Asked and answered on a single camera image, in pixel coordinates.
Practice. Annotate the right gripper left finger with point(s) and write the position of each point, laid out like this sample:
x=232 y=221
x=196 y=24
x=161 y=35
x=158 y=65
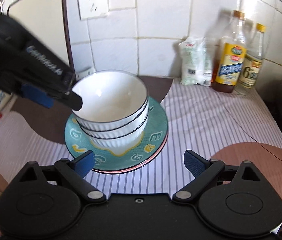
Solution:
x=72 y=174

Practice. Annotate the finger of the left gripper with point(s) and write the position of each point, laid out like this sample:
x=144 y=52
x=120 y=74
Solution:
x=72 y=100
x=36 y=95

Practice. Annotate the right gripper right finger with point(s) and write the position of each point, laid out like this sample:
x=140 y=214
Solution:
x=205 y=172

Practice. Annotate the white ribbed bowl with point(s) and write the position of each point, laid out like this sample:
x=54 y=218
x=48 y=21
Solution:
x=115 y=129
x=119 y=146
x=109 y=96

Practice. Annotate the teal fried egg plate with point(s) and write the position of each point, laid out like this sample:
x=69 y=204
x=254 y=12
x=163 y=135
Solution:
x=77 y=141

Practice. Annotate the pink rabbit plate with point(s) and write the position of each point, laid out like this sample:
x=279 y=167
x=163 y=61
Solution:
x=143 y=153

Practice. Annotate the white cutting board stand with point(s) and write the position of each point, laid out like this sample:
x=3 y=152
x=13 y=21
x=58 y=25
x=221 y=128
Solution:
x=85 y=72

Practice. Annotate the striped tablecloth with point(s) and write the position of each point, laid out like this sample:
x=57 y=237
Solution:
x=230 y=127

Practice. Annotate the white cutting board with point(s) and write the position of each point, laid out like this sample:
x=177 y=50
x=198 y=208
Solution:
x=47 y=20

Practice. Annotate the white salt bag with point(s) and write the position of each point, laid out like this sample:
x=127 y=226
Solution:
x=197 y=58

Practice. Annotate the cooking wine bottle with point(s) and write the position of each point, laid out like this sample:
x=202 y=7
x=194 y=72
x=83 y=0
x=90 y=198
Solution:
x=230 y=55

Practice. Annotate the white vinegar bottle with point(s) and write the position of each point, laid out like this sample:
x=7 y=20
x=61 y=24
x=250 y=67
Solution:
x=253 y=59

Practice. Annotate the white wall socket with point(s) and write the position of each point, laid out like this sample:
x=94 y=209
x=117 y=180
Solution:
x=92 y=9

